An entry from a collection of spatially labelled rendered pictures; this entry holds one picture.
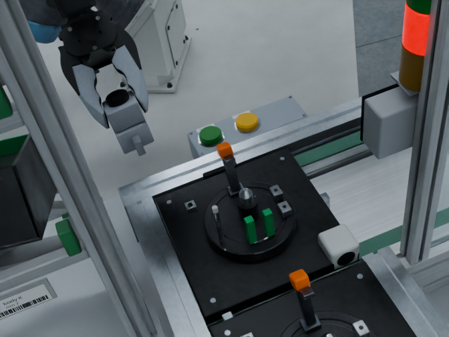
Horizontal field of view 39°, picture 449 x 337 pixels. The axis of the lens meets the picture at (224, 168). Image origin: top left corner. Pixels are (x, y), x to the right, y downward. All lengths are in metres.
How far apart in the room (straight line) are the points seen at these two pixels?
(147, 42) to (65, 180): 0.85
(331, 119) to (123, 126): 0.44
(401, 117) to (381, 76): 1.98
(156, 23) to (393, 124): 0.67
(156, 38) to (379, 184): 0.54
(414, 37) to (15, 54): 0.42
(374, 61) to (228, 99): 1.52
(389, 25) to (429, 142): 2.27
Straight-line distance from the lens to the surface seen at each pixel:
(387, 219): 1.05
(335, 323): 0.86
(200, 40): 1.53
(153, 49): 1.34
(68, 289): 1.12
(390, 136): 0.76
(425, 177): 0.80
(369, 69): 2.76
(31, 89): 0.44
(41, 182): 0.64
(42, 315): 1.11
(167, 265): 0.97
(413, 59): 0.71
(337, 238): 0.93
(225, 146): 0.95
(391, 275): 0.94
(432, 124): 0.74
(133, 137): 0.84
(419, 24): 0.68
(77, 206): 0.53
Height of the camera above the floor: 1.74
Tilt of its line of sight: 47 degrees down
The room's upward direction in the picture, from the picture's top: 11 degrees counter-clockwise
